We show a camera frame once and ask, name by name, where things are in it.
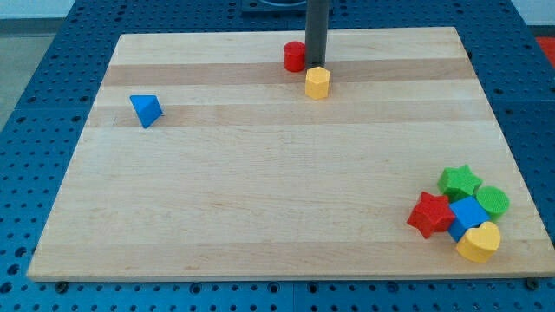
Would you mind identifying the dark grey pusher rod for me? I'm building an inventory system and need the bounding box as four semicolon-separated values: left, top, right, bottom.
305;0;330;69

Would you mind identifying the yellow hexagon block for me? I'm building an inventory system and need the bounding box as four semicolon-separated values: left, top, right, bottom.
305;67;330;100

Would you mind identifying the green cylinder block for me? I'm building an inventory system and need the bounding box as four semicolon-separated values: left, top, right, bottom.
475;186;510;222

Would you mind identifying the green star block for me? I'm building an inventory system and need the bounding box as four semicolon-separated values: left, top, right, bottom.
437;165;483;202

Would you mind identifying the blue triangle block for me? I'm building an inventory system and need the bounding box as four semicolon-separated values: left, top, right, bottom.
129;94;163;128

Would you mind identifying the red cylinder block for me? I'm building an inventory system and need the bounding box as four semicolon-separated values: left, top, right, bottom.
284;41;305;72

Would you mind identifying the wooden board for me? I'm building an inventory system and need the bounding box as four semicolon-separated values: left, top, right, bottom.
27;27;554;282

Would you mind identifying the yellow heart block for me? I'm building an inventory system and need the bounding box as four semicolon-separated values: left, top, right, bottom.
456;221;501;263

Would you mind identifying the blue cube block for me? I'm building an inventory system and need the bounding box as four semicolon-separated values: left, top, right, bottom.
447;196;490;242

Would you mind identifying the red star block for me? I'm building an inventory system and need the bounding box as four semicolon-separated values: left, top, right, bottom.
407;192;455;239

